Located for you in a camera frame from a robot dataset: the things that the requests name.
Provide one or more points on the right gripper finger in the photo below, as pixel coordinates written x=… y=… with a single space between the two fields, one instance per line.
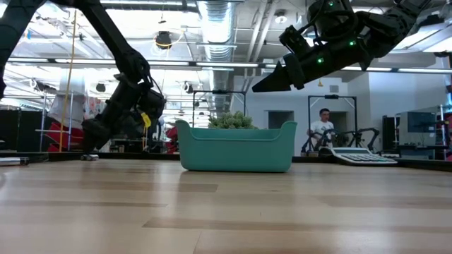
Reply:
x=272 y=88
x=295 y=70

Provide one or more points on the background black robot arm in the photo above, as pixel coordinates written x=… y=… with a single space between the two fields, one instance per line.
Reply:
x=328 y=139
x=367 y=135

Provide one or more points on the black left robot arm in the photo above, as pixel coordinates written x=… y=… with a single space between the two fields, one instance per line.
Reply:
x=106 y=31

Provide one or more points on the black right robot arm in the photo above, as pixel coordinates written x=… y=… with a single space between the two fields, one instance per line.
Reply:
x=388 y=24

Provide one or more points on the colourful patterned curtain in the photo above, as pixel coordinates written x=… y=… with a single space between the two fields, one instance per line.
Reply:
x=92 y=106

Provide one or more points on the green plant in white pot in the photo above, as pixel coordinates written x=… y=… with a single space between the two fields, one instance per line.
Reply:
x=231 y=121

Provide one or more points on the person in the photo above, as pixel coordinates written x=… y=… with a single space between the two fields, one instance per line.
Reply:
x=321 y=127

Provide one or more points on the teal plastic bin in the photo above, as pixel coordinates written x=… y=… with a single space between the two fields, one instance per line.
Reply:
x=236 y=151

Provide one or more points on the black ceiling dome device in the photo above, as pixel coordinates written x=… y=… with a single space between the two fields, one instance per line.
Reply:
x=163 y=39

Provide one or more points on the black cabinet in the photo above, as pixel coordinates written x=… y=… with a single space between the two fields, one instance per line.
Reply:
x=390 y=132

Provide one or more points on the grey desk calculator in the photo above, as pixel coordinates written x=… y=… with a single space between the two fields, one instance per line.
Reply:
x=363 y=157

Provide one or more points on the grey background monitor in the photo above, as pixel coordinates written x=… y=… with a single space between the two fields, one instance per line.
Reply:
x=420 y=121

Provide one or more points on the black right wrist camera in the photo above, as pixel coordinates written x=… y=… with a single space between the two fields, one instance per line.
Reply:
x=295 y=39

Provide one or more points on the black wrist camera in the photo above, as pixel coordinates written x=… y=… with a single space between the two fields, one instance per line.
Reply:
x=295 y=39
x=153 y=104

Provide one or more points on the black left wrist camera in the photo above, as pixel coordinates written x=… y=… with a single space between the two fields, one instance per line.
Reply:
x=153 y=104

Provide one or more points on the black background gantry frame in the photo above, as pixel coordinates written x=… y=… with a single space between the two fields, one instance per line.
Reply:
x=332 y=96
x=219 y=91

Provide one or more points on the silver spiral air duct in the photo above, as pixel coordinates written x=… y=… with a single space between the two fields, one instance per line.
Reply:
x=219 y=35

